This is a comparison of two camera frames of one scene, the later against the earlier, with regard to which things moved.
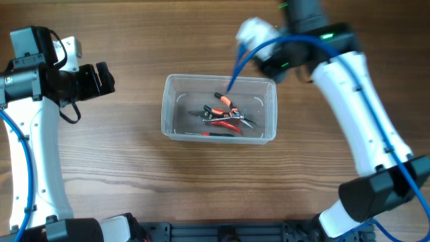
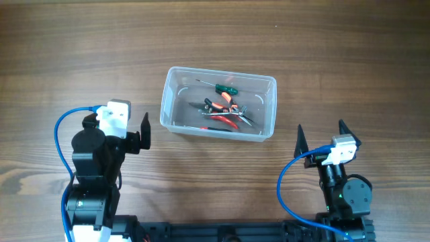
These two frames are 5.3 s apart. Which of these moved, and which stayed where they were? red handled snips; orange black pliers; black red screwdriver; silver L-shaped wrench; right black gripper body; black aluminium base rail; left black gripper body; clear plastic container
Moved: black red screwdriver; orange black pliers; right black gripper body; red handled snips; left black gripper body; silver L-shaped wrench
Stayed: black aluminium base rail; clear plastic container
